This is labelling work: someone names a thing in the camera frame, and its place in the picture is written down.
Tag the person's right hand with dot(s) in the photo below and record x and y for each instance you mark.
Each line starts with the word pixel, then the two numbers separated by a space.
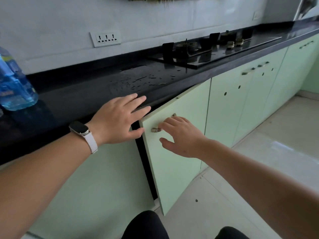
pixel 187 139

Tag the person's left hand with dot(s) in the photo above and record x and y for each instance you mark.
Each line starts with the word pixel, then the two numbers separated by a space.
pixel 112 121

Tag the person's left thumb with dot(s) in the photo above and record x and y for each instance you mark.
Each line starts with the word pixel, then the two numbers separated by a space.
pixel 137 133

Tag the person's right thumb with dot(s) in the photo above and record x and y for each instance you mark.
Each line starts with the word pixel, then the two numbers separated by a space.
pixel 166 143

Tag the person's left middle finger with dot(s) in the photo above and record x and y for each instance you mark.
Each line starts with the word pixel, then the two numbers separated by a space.
pixel 135 102

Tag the light green cabinet door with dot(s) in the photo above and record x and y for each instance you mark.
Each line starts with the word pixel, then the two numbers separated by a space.
pixel 99 191
pixel 224 114
pixel 259 97
pixel 174 166
pixel 291 72

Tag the person's left forearm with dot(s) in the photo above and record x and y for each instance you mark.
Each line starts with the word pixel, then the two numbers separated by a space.
pixel 42 179

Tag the person's right forearm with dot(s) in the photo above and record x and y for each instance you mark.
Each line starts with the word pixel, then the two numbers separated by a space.
pixel 261 186

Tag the gas burner with pot support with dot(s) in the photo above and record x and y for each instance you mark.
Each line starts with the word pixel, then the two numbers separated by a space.
pixel 185 48
pixel 225 36

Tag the person's left leg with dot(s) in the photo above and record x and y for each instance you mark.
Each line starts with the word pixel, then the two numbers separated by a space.
pixel 145 225

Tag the person's leg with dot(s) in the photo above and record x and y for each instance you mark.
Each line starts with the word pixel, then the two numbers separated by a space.
pixel 145 225
pixel 231 233

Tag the black glass gas hob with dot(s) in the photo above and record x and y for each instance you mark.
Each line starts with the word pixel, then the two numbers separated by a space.
pixel 214 53

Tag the beige hob knob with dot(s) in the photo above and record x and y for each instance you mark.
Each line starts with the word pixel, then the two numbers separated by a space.
pixel 230 44
pixel 239 41

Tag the person's right leg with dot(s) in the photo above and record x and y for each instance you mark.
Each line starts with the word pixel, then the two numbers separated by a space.
pixel 231 233

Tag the blue plastic water bottle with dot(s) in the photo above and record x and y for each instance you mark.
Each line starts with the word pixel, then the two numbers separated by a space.
pixel 13 84

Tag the white wall power socket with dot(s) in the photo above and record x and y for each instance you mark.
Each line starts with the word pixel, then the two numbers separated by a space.
pixel 106 39

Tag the white wall switch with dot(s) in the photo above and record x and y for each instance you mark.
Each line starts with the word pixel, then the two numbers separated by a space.
pixel 256 15

